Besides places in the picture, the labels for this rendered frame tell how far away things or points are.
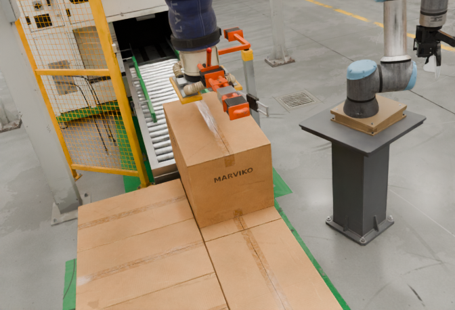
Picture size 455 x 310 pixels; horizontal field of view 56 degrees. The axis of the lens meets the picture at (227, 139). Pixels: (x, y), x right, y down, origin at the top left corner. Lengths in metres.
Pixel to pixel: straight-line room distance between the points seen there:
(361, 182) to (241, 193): 0.79
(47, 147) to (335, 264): 2.09
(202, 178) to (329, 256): 1.08
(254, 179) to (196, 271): 0.50
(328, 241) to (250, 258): 0.95
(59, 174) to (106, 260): 1.35
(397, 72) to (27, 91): 2.28
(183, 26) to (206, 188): 0.74
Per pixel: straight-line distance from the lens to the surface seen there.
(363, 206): 2.67
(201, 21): 1.91
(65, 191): 3.46
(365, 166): 2.52
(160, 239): 2.16
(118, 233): 2.28
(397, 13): 2.36
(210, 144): 2.00
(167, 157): 2.81
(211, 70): 1.85
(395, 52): 2.37
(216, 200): 2.06
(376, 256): 2.75
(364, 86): 2.35
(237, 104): 1.47
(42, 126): 3.22
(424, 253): 2.81
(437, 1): 1.74
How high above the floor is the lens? 1.92
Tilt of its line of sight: 29 degrees down
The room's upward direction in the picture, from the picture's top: 9 degrees counter-clockwise
